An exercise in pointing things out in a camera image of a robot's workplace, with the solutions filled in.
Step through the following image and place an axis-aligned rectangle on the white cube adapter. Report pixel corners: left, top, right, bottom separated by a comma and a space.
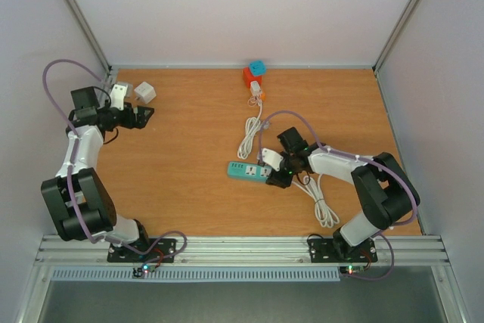
134, 82, 157, 104

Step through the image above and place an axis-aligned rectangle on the teal power strip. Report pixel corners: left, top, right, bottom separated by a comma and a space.
227, 161, 272, 183

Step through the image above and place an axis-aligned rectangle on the orange strip white cord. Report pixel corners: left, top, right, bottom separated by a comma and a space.
237, 100, 273, 160

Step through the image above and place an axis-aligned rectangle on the teal strip white cord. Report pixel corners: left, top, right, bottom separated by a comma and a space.
293, 173, 340, 229

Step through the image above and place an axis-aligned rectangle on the white usb charger plug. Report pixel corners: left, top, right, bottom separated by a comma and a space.
250, 81, 262, 98

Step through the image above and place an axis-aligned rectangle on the red cube plug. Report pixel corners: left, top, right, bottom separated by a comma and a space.
243, 67, 262, 89

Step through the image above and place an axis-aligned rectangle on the blue cube plug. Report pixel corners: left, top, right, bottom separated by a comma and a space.
248, 60, 266, 76

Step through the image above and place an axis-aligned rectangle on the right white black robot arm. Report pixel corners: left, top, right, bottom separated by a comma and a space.
259, 127, 420, 261

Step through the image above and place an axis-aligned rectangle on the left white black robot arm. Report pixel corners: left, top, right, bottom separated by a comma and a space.
41, 84, 154, 261

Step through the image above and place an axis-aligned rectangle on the right small circuit board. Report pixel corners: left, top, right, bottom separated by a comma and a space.
340, 265, 367, 275

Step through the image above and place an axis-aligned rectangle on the small circuit board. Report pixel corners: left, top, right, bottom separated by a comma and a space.
340, 265, 367, 275
132, 264, 157, 278

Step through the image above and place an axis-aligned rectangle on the left small circuit board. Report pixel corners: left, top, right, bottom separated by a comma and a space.
132, 264, 157, 278

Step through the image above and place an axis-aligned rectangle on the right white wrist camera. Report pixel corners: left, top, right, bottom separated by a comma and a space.
258, 148, 284, 172

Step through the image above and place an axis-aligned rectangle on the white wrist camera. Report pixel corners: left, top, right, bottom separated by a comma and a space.
258, 148, 284, 172
110, 82, 133, 110

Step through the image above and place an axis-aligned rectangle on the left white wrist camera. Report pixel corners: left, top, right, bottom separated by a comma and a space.
110, 82, 133, 110

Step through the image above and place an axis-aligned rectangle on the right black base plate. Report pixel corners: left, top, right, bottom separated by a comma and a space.
306, 236, 378, 265

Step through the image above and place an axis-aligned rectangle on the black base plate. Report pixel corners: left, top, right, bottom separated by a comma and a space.
107, 238, 176, 263
306, 236, 378, 265

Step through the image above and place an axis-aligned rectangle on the grey slotted cable duct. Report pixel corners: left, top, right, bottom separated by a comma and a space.
51, 266, 340, 283

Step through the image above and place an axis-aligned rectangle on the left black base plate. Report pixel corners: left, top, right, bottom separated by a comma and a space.
107, 238, 176, 263

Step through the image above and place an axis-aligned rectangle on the front aluminium rail frame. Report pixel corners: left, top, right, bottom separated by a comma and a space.
34, 235, 450, 267

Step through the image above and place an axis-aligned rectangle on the left aluminium corner post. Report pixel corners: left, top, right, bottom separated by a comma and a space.
64, 0, 111, 73

